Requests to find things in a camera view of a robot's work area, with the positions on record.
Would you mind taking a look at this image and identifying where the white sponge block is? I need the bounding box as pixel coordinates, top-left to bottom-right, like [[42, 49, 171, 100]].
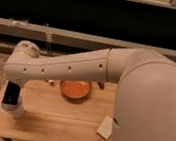
[[97, 116, 117, 140]]

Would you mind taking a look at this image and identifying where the orange bowl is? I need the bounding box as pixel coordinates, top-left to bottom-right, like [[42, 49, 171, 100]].
[[60, 80, 92, 100]]

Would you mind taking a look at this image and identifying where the wooden table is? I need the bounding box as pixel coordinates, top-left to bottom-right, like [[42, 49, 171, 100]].
[[0, 80, 116, 141]]

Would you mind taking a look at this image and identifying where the dark red small object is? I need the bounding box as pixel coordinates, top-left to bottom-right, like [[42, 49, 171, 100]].
[[98, 82, 105, 90]]

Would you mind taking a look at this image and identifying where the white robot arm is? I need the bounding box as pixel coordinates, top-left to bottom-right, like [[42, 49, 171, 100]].
[[3, 41, 176, 141]]

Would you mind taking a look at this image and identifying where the grey horizontal rail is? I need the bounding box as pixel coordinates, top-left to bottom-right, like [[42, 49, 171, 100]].
[[0, 18, 176, 62]]

